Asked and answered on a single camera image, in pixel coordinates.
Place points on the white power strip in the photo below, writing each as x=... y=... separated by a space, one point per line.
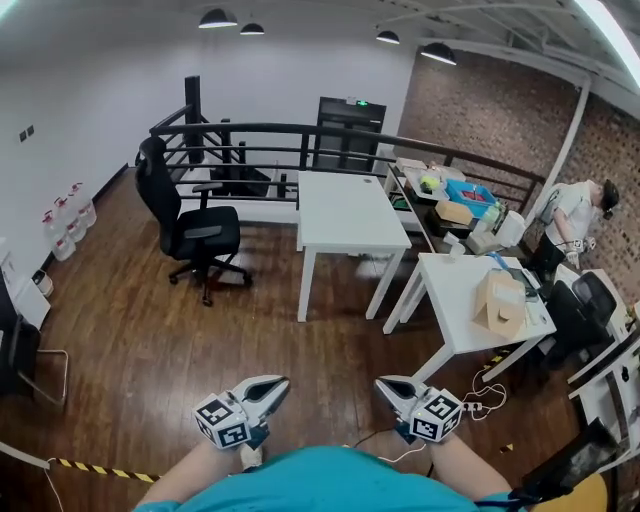
x=473 y=408

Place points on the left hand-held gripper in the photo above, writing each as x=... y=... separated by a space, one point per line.
x=222 y=422

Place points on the black flat panel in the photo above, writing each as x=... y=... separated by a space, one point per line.
x=570 y=460

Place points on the black tablet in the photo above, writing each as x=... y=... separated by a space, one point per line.
x=525 y=282

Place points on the small cardboard box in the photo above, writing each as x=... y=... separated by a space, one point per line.
x=452 y=212

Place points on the black metal storage shelf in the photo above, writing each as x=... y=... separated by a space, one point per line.
x=425 y=215

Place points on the ceiling tube light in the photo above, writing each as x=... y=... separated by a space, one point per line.
x=612 y=30

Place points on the white floor rail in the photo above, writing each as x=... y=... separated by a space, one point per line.
x=22 y=454

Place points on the clear water jug red cap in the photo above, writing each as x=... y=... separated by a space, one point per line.
x=60 y=242
x=72 y=225
x=84 y=210

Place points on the white plastic container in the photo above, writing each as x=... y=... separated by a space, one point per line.
x=512 y=227

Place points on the grey tray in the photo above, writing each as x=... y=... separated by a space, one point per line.
x=427 y=194

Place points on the blue plastic bin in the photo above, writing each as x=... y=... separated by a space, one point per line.
x=452 y=189

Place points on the black mesh office chair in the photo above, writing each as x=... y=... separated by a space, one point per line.
x=575 y=310

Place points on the black metal railing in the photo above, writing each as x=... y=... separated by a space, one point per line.
x=250 y=129

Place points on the person's left forearm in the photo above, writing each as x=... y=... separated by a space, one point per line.
x=185 y=475

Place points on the black office chair with headrest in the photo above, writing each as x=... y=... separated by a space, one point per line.
x=165 y=200

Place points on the white low box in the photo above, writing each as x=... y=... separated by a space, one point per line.
x=482 y=243

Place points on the white table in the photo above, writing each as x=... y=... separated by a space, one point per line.
x=345 y=210
x=450 y=300

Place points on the person's right forearm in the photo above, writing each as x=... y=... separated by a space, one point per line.
x=465 y=470

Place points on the long yellow black striped tape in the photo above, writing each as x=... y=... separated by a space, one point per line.
x=100 y=470

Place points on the yellow-green ball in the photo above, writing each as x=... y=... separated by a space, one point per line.
x=428 y=182

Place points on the white desk frame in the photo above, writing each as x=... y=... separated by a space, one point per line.
x=600 y=400

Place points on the black wall switches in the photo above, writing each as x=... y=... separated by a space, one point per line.
x=27 y=133

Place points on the large cardboard box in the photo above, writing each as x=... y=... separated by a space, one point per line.
x=500 y=305

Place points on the green translucent item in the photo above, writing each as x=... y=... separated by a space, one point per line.
x=492 y=217

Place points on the black pendant lamp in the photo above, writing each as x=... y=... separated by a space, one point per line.
x=437 y=54
x=217 y=20
x=387 y=38
x=252 y=30

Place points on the small white bin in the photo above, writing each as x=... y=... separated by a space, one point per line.
x=43 y=285

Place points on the tiny yellow black tape piece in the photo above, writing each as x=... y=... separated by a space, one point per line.
x=506 y=448

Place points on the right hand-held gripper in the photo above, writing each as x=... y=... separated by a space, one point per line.
x=435 y=415

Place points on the short yellow black tape strip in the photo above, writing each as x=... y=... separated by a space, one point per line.
x=497 y=359

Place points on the tan wooden stool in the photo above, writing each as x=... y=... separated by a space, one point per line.
x=575 y=495

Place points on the black cantilever chair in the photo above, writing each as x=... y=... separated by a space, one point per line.
x=17 y=350

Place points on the white cup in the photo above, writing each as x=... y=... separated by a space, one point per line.
x=455 y=247

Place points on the white flat box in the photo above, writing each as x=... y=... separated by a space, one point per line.
x=411 y=163

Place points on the white vertical pipe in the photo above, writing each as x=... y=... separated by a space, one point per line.
x=575 y=130

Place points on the person's teal shirt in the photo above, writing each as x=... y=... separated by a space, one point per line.
x=325 y=485

